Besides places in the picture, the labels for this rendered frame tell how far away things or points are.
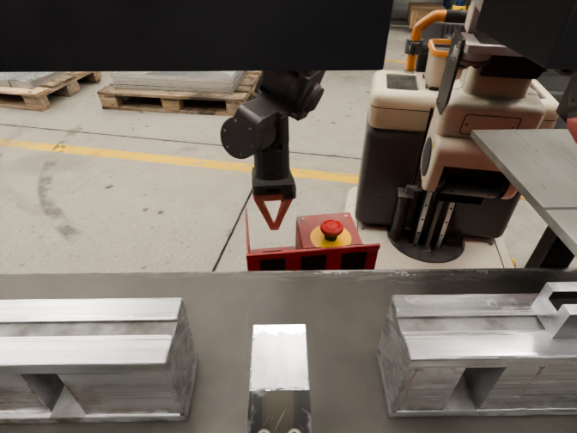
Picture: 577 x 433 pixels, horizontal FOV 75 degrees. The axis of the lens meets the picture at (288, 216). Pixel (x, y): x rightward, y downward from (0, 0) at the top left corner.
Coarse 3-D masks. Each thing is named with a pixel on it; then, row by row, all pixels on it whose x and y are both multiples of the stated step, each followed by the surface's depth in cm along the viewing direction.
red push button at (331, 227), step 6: (324, 222) 65; (330, 222) 64; (336, 222) 64; (324, 228) 63; (330, 228) 63; (336, 228) 63; (342, 228) 64; (324, 234) 63; (330, 234) 63; (336, 234) 63; (330, 240) 65
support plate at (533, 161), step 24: (480, 144) 47; (504, 144) 46; (528, 144) 46; (552, 144) 46; (504, 168) 42; (528, 168) 42; (552, 168) 42; (576, 168) 42; (528, 192) 38; (552, 192) 38; (576, 192) 38; (552, 216) 35; (576, 216) 35; (576, 240) 32
